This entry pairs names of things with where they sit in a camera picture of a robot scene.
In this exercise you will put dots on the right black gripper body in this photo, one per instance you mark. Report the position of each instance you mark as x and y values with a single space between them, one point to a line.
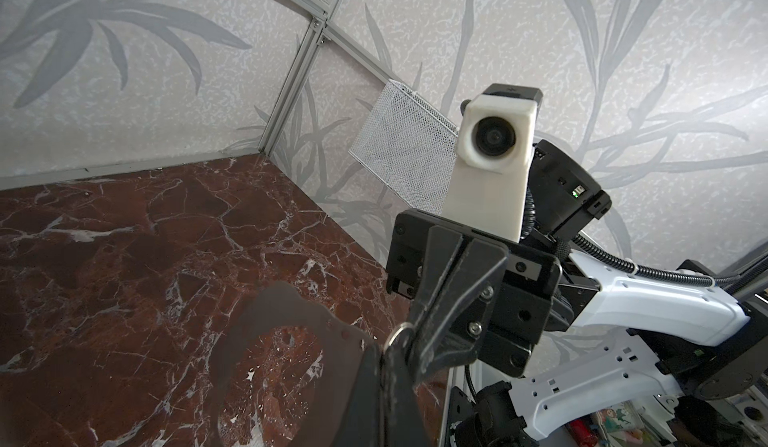
522 304

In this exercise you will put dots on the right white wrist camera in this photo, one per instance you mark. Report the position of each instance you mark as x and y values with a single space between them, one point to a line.
494 150

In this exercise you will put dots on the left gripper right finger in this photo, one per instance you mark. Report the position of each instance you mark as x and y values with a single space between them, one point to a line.
401 420

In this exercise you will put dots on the white wire mesh basket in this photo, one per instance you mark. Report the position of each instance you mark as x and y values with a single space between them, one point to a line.
409 146

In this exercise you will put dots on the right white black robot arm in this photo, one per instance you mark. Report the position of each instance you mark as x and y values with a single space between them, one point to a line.
573 328

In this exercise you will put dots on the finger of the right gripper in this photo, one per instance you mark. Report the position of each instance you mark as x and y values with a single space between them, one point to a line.
433 310
474 280

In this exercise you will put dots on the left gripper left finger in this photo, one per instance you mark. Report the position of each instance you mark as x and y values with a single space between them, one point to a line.
361 422

